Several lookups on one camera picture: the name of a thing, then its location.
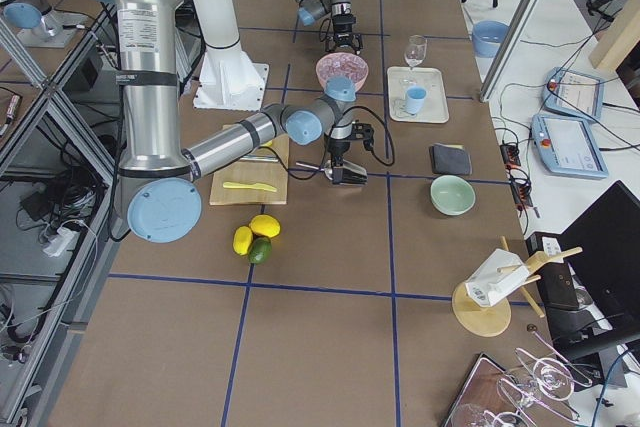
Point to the teach pendant tablet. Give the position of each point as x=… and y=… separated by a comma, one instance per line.
x=572, y=93
x=567, y=146

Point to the blue plastic cup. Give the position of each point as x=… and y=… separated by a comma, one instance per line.
x=415, y=97

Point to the steel cylinder muddler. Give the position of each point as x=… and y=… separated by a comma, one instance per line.
x=259, y=158

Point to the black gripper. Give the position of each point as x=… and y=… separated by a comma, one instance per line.
x=343, y=26
x=336, y=149

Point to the yellow lemon back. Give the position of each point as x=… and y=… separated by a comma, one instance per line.
x=242, y=240

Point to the glass holder rack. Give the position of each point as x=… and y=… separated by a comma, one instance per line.
x=535, y=392

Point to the pink bowl of ice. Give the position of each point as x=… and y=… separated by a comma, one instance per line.
x=343, y=64

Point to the aluminium frame post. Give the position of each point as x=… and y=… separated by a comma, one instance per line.
x=500, y=62

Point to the yellow lemon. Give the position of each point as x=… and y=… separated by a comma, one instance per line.
x=242, y=240
x=265, y=225

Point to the near teach pendant tablet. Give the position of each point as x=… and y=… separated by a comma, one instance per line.
x=567, y=146

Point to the yellow lemon front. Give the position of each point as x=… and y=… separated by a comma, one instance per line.
x=265, y=225

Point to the green ceramic bowl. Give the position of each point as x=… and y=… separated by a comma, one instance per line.
x=451, y=195

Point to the wooden paper towel stand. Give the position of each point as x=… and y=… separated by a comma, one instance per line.
x=480, y=303

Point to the black laptop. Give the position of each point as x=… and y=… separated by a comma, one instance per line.
x=608, y=267

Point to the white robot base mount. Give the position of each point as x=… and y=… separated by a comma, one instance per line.
x=228, y=78

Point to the metal ice scoop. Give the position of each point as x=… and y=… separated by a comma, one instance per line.
x=346, y=174

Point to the clear wine glass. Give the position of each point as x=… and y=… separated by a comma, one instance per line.
x=414, y=55

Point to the yellow plastic knife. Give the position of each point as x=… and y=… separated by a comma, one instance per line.
x=250, y=186

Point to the far teach pendant tablet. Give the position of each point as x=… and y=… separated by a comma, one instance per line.
x=572, y=93

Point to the cream serving tray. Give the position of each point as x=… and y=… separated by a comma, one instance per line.
x=435, y=109

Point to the blue bowl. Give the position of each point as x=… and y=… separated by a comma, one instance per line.
x=487, y=37

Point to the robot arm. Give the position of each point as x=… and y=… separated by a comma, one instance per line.
x=311, y=11
x=155, y=187

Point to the green avocado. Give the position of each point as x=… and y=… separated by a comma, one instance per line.
x=259, y=250

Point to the wooden cutting board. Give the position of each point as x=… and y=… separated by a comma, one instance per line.
x=250, y=172

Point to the grey folded cloth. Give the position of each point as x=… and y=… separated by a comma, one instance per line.
x=451, y=160

